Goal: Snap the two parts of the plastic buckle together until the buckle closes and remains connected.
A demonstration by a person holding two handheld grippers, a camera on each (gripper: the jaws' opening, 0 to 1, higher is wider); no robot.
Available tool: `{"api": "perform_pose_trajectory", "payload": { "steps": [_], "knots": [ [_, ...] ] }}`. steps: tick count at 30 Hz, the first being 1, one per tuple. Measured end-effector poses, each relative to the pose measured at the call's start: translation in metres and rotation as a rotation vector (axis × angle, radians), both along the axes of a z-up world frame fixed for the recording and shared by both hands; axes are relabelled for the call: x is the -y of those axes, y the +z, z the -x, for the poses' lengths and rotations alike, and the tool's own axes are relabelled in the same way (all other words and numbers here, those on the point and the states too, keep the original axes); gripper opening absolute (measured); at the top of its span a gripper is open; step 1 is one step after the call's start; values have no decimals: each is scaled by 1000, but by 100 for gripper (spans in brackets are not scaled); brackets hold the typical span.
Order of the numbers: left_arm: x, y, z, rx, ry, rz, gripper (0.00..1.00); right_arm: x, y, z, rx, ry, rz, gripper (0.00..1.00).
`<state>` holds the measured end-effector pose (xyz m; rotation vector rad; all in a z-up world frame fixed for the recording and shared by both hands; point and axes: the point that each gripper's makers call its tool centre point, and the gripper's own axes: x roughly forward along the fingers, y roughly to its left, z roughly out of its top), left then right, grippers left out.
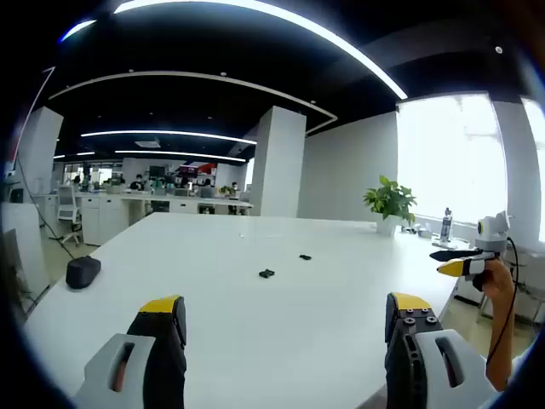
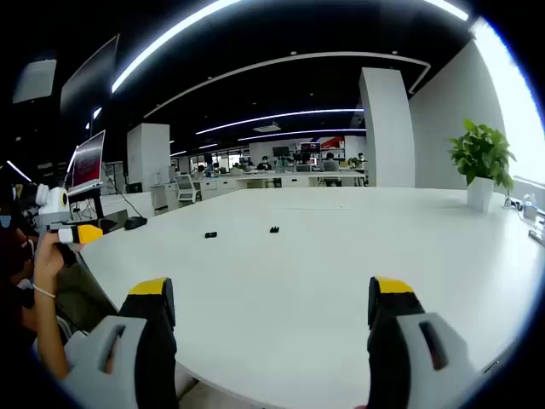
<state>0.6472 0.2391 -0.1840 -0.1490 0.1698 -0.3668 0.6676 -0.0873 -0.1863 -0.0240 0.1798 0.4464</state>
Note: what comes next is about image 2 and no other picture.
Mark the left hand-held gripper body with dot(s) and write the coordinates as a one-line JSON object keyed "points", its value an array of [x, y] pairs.
{"points": [[51, 204]]}

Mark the clear plastic bottle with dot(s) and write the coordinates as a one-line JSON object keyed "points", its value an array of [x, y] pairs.
{"points": [[529, 206]]}

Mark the black plastic buckle socket part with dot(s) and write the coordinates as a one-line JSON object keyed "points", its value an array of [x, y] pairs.
{"points": [[210, 234]]}

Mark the white wrist band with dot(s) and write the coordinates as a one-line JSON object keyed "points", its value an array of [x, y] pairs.
{"points": [[44, 291]]}

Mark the silver-framed monitor screen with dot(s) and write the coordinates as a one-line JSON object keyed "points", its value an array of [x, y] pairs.
{"points": [[87, 162]]}

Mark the white mesh office chair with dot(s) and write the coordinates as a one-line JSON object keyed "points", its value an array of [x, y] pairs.
{"points": [[187, 189]]}

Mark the green plant in white pot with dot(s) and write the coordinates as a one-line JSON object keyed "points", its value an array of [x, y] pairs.
{"points": [[483, 170]]}

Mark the black stand base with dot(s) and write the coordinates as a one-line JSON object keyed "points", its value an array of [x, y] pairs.
{"points": [[135, 223]]}

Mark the black plastic buckle pronged part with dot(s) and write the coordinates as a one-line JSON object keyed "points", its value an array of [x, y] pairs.
{"points": [[274, 230]]}

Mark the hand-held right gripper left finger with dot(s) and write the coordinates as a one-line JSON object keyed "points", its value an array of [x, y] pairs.
{"points": [[127, 353]]}

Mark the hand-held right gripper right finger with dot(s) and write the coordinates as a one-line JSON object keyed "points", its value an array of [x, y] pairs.
{"points": [[409, 358]]}

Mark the person's left hand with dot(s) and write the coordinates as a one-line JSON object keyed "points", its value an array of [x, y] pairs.
{"points": [[49, 255]]}

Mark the long white desk row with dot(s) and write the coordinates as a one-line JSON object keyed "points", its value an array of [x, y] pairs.
{"points": [[272, 179]]}

